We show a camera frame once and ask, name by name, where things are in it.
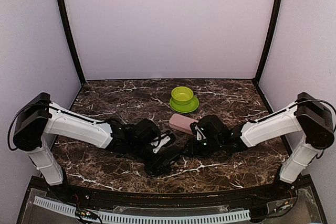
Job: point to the pink glasses case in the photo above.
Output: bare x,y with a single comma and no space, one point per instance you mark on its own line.
181,123

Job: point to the green plate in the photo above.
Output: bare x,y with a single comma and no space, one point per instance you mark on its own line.
185,108

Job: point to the right black frame post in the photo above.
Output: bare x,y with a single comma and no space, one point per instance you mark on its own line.
268,40

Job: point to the black glasses case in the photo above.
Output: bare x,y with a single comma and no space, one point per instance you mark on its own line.
169,154

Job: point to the white slotted cable duct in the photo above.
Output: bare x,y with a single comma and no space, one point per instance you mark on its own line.
144,215

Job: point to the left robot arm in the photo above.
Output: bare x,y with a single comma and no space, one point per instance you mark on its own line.
42,116

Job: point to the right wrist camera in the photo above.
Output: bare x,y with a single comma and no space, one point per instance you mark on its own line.
197,131

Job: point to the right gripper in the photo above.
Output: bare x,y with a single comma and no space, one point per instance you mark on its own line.
192,150

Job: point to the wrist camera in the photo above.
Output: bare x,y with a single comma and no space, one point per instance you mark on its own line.
164,140
197,131

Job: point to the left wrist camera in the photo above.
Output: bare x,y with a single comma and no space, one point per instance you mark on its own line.
164,140

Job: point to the black front rail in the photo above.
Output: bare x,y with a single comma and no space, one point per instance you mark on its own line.
254,197

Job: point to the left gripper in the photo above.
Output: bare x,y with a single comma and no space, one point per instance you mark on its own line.
150,167

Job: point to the green bowl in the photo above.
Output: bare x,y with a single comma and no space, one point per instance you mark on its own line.
182,95

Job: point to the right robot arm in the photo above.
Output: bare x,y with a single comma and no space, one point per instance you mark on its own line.
312,117

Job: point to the black frame post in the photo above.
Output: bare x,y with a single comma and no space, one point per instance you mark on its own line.
70,41
268,40

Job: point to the left black frame post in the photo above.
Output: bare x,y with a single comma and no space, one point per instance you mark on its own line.
70,41

